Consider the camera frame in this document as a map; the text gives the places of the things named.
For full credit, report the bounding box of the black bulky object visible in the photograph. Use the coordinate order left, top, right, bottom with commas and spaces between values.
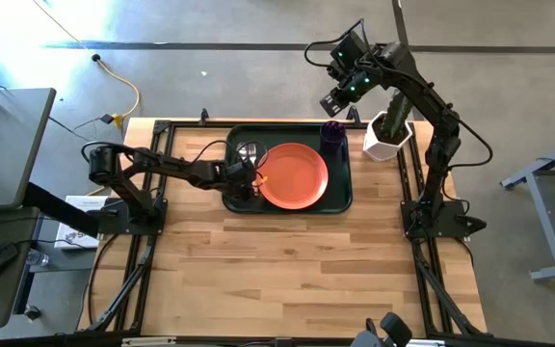
349, 311, 413, 347

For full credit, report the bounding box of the clear water bottle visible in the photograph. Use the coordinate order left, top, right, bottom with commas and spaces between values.
26, 248, 50, 269

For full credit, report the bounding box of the black diagonal bar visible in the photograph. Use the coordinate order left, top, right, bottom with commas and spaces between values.
21, 182, 101, 237

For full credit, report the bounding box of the silver bracket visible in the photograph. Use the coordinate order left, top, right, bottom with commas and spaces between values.
121, 336, 177, 347

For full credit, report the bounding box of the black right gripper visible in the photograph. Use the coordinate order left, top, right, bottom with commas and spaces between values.
319, 61, 387, 120

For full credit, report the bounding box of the white hexagonal planter pot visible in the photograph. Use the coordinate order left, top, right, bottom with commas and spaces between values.
362, 110, 414, 163

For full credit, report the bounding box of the yellow cable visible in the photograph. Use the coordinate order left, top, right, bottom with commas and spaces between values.
31, 0, 142, 129

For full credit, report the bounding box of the purple faceted plastic cup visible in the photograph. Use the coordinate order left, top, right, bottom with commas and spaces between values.
319, 120, 349, 158

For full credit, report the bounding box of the dark green tray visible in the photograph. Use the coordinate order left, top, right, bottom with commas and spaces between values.
222, 123, 355, 215

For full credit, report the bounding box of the grey metal table frame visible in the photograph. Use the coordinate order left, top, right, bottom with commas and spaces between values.
500, 134, 555, 282

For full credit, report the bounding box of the grey desk top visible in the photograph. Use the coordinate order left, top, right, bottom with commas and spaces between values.
0, 87, 57, 211

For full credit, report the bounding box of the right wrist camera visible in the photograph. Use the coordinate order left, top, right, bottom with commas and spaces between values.
329, 29, 371, 73

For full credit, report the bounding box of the orange plate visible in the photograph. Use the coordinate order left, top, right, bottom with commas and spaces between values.
256, 142, 330, 211

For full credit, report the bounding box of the green cactus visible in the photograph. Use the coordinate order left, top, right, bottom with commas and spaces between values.
378, 90, 413, 141

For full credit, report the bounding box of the white booklet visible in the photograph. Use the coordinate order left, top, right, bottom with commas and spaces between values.
54, 195, 110, 251

